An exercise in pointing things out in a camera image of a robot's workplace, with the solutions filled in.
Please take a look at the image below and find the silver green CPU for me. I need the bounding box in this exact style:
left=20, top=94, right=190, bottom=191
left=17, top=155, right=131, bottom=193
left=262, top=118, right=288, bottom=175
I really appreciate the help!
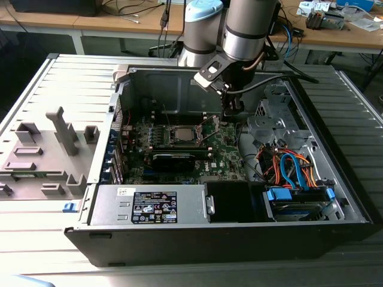
left=175, top=128, right=194, bottom=141

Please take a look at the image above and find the metal socket cover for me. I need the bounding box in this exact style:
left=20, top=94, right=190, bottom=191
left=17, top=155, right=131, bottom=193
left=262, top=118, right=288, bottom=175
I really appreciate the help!
left=197, top=114, right=221, bottom=141

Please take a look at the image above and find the CPU socket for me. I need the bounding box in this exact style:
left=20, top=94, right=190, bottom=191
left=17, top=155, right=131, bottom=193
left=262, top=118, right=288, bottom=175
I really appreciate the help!
left=166, top=123, right=210, bottom=146

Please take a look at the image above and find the thin metal locking lever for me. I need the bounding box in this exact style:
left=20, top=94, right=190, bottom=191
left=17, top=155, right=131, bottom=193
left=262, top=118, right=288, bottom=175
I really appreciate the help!
left=163, top=104, right=172, bottom=129

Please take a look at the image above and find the dark CPU cooler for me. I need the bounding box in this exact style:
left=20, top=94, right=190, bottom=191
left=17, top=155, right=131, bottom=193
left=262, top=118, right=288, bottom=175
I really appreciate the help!
left=305, top=8, right=323, bottom=30

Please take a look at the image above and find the silver drive cage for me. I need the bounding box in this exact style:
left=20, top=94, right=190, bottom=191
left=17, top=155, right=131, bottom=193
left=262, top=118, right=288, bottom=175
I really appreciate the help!
left=245, top=83, right=314, bottom=148

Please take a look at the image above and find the green motherboard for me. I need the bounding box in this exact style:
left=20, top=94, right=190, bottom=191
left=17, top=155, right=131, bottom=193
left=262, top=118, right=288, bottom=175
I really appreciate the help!
left=121, top=118, right=250, bottom=185

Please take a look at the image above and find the green RAM stick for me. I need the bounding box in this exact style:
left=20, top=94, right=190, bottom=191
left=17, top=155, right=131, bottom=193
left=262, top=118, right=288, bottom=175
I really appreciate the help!
left=154, top=145, right=209, bottom=157

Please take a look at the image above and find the wooden desk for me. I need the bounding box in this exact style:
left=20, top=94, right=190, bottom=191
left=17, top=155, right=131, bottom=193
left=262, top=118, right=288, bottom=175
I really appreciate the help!
left=0, top=0, right=188, bottom=56
left=275, top=0, right=383, bottom=71

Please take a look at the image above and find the silver metal device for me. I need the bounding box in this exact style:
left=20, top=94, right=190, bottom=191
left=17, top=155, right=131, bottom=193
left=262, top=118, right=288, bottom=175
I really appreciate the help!
left=321, top=10, right=347, bottom=30

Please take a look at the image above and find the grey case latch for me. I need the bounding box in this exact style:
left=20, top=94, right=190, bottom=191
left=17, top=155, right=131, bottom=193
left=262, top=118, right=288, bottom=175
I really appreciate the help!
left=112, top=63, right=133, bottom=85

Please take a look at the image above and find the blue disk carrier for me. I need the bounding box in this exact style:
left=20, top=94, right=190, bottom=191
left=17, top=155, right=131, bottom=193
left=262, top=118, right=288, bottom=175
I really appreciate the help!
left=263, top=185, right=335, bottom=212

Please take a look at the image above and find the blue box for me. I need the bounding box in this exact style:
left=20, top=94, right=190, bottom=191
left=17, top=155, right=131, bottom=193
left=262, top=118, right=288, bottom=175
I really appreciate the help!
left=335, top=0, right=375, bottom=10

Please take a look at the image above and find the hard disk drive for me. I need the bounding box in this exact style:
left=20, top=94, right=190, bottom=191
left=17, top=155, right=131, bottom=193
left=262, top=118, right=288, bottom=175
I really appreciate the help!
left=270, top=200, right=327, bottom=222

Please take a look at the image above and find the black silver PC case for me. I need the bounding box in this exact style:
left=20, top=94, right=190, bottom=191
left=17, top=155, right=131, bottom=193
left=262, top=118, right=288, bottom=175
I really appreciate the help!
left=64, top=64, right=375, bottom=267

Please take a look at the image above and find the grey power supply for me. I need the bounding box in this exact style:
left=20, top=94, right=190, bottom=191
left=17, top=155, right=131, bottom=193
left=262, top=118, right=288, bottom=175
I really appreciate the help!
left=88, top=184, right=208, bottom=227

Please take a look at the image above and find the black box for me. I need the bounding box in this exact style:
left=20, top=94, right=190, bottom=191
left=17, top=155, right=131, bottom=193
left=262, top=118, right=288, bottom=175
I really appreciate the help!
left=8, top=0, right=100, bottom=17

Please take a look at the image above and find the grey parts rack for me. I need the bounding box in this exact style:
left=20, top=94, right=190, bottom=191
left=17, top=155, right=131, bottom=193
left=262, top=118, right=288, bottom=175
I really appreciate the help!
left=0, top=106, right=102, bottom=201

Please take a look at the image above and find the pale blue rounded object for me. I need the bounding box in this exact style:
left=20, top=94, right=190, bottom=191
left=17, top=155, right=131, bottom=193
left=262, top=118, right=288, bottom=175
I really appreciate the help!
left=0, top=273, right=56, bottom=287

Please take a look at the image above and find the thick black gripper cable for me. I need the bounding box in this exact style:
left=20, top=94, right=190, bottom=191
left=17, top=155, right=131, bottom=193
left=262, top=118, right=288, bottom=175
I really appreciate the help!
left=227, top=59, right=320, bottom=96

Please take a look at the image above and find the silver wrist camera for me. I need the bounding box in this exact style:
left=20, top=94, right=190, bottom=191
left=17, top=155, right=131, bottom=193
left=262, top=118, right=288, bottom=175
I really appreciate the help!
left=193, top=58, right=224, bottom=90

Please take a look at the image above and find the blue flat cable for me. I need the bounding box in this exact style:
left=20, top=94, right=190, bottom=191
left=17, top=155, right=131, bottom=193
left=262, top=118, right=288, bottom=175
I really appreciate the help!
left=279, top=151, right=312, bottom=190

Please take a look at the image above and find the thin red black wire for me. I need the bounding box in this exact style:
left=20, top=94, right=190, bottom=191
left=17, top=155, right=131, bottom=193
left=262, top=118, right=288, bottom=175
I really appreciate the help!
left=121, top=109, right=133, bottom=128

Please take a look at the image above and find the orange flat cable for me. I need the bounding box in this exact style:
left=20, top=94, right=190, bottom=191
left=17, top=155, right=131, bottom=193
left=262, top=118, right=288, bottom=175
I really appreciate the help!
left=259, top=148, right=320, bottom=189

